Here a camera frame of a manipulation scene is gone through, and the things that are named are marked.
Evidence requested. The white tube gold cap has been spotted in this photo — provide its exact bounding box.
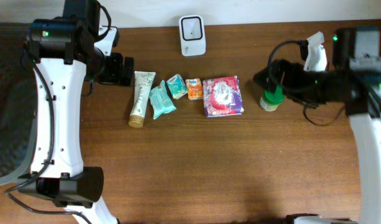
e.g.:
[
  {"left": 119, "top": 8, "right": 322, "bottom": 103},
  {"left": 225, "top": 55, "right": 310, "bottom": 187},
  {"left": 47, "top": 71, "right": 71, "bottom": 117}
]
[{"left": 128, "top": 71, "right": 156, "bottom": 128}]

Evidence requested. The green lid jar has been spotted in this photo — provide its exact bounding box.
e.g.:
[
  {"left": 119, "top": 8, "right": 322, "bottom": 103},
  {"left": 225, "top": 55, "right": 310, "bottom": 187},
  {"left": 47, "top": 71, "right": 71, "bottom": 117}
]
[{"left": 260, "top": 86, "right": 285, "bottom": 112}]

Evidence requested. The teal wet wipes pack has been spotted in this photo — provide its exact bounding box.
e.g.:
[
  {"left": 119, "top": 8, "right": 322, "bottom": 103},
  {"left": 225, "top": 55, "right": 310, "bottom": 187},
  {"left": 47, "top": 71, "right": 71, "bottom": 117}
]
[{"left": 149, "top": 80, "right": 176, "bottom": 119}]

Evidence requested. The green tissue pack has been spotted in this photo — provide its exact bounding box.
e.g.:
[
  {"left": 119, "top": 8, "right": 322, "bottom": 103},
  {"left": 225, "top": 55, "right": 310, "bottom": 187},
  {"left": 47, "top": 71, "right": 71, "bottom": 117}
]
[{"left": 166, "top": 74, "right": 187, "bottom": 100}]

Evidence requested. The red purple floral pack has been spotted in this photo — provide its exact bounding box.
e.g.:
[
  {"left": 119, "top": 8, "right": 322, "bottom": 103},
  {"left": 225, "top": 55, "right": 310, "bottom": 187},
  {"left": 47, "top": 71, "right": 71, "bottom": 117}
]
[{"left": 202, "top": 76, "right": 244, "bottom": 118}]

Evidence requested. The orange tissue pack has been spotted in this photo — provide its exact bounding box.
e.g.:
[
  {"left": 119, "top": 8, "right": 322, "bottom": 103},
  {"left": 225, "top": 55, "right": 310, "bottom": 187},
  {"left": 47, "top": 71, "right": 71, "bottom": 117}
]
[{"left": 186, "top": 78, "right": 203, "bottom": 100}]

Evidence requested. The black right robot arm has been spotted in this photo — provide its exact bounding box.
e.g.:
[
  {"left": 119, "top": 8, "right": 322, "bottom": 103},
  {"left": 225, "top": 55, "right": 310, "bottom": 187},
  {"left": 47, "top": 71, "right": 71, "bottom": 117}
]
[{"left": 253, "top": 27, "right": 381, "bottom": 223}]

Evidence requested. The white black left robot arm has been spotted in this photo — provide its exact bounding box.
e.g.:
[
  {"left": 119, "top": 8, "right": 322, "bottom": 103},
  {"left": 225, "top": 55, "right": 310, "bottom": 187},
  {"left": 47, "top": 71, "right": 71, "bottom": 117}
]
[{"left": 14, "top": 0, "right": 134, "bottom": 223}]

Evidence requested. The white barcode scanner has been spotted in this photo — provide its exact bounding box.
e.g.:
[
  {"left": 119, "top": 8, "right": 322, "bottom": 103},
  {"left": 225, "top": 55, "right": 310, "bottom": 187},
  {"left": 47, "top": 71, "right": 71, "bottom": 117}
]
[{"left": 178, "top": 15, "right": 207, "bottom": 57}]

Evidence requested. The grey plastic mesh basket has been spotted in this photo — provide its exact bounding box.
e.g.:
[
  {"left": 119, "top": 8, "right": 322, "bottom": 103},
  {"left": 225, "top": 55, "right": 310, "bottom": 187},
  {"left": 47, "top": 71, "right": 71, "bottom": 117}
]
[{"left": 0, "top": 23, "right": 37, "bottom": 186}]

